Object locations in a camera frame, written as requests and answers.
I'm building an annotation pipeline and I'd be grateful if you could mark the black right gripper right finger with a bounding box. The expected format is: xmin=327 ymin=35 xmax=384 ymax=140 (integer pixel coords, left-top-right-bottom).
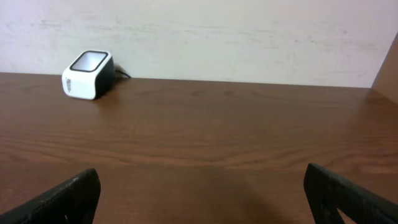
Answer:
xmin=303 ymin=163 xmax=397 ymax=224

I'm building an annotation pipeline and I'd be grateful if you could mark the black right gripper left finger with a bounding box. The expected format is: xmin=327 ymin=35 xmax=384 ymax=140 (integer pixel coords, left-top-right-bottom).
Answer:
xmin=1 ymin=168 xmax=101 ymax=224

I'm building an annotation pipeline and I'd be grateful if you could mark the white barcode scanner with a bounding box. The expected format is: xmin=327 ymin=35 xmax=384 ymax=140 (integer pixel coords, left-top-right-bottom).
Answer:
xmin=62 ymin=50 xmax=116 ymax=100

